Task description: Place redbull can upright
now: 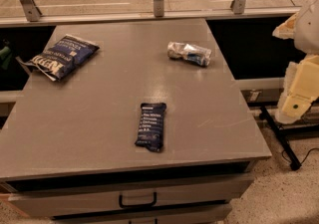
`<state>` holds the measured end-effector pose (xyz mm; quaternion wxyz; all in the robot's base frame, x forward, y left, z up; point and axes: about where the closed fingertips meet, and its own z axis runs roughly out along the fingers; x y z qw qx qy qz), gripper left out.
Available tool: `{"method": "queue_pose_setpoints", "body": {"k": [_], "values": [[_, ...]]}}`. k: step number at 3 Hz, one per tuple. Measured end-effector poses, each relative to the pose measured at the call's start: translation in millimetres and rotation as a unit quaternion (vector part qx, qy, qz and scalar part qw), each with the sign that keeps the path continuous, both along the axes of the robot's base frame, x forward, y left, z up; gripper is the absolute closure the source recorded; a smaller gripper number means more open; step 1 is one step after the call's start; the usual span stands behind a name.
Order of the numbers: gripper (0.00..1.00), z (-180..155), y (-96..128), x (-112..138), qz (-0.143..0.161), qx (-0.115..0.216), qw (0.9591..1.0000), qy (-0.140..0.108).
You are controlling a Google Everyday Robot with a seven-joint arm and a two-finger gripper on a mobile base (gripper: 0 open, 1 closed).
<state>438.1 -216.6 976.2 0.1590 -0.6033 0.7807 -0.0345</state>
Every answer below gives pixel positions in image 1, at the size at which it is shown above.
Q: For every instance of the grey metal railing beam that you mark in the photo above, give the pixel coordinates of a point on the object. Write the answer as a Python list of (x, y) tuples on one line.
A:
[(12, 22)]

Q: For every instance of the black drawer handle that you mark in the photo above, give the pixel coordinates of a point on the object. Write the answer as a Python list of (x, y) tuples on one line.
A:
[(138, 201)]

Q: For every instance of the black metal stand leg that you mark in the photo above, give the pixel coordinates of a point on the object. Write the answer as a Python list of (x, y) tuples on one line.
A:
[(295, 164)]

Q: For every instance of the grey upper drawer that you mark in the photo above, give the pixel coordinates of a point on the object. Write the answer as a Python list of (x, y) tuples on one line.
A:
[(49, 203)]

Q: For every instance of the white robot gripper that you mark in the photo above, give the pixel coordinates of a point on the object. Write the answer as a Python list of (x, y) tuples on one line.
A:
[(309, 30)]

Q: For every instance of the grey drawer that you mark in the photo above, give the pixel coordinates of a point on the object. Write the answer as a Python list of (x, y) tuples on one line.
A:
[(197, 214), (49, 203)]

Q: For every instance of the grey lower drawer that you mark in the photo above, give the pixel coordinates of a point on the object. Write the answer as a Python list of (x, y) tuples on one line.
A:
[(197, 214)]

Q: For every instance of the dark blue chip bag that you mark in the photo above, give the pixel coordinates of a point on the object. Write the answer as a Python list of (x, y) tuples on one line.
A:
[(65, 56)]

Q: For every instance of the dark blue snack bar wrapper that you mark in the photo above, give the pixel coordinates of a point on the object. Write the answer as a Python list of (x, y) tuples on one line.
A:
[(150, 132)]

